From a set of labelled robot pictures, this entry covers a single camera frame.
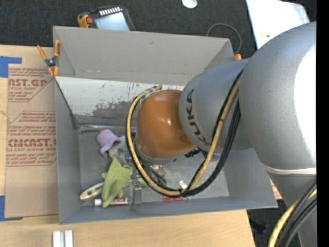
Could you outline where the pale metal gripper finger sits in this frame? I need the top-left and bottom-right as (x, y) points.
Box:
(130, 174), (143, 206)
(113, 145), (133, 164)

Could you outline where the white tube with red print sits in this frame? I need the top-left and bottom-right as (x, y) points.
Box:
(94, 197), (130, 207)

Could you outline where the light green cloth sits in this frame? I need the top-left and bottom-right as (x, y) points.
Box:
(100, 156), (146, 208)

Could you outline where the lilac toy cup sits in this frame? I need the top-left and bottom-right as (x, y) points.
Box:
(96, 129), (126, 160)

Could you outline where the small red flat thing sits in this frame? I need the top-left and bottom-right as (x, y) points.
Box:
(162, 195), (184, 203)

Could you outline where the cream flat tool with holes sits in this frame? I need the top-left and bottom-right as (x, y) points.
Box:
(79, 182), (105, 201)

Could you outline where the brown cardboard board, red print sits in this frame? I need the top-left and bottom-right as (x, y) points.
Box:
(0, 44), (60, 221)

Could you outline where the grey metal bin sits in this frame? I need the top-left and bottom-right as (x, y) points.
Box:
(52, 26), (279, 225)

